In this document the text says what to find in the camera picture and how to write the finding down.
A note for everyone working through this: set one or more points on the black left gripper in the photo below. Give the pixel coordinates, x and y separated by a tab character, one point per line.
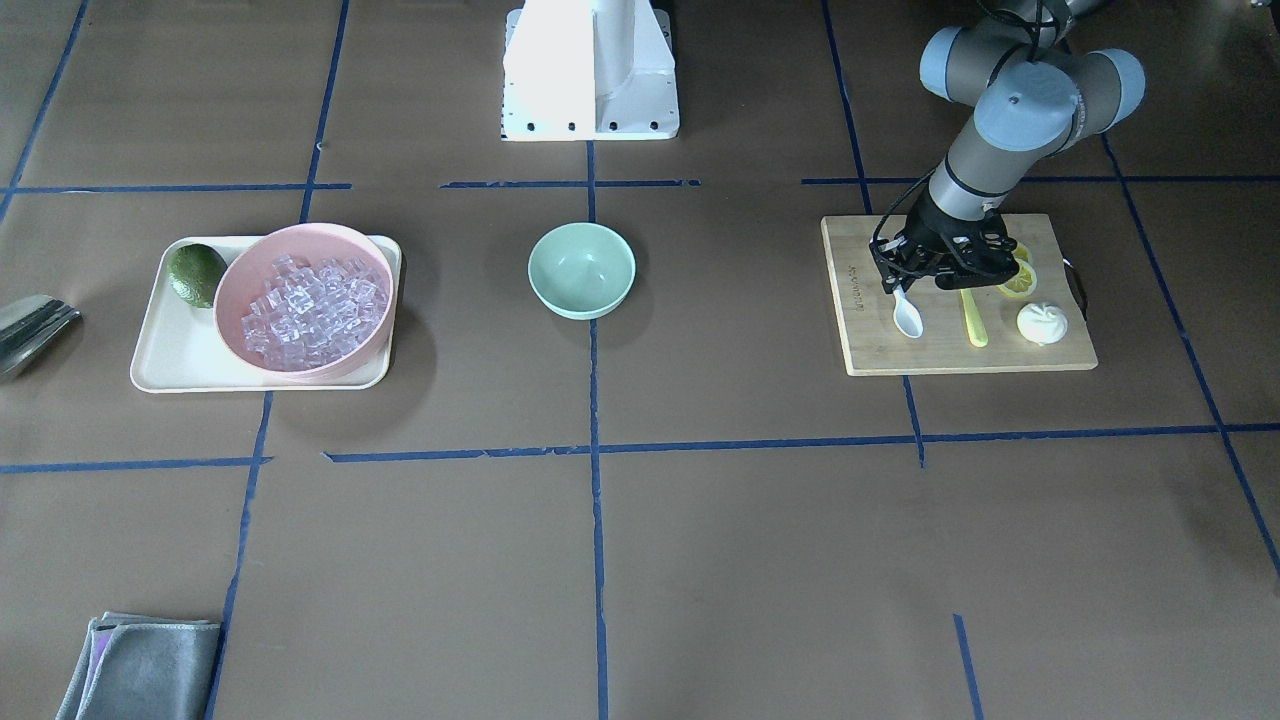
926	227

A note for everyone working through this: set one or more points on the white plastic spoon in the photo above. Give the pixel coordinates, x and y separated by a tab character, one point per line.
905	315

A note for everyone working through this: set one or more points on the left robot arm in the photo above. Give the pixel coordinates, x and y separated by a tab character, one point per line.
1030	101

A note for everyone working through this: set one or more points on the mint green bowl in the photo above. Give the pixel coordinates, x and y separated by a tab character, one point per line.
581	271

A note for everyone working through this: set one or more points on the pink bowl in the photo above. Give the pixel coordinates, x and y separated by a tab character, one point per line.
313	241

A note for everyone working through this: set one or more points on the steel ice scoop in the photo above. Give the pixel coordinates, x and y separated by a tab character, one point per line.
29	326

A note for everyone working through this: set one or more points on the bamboo cutting board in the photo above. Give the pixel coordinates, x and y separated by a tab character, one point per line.
873	345

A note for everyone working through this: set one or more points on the yellow-green plastic knife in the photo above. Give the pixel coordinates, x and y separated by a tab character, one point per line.
975	327

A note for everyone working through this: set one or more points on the lower lemon slice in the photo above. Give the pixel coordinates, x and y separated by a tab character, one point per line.
1022	284

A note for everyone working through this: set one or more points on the white steamed bun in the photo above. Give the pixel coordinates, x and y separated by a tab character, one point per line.
1042	323

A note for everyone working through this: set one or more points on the beige plastic tray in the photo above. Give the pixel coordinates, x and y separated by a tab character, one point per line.
179	347

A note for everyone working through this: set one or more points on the folded grey cloth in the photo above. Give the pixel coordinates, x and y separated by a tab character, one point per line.
139	667

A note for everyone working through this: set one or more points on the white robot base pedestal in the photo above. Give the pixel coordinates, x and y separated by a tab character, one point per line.
577	71

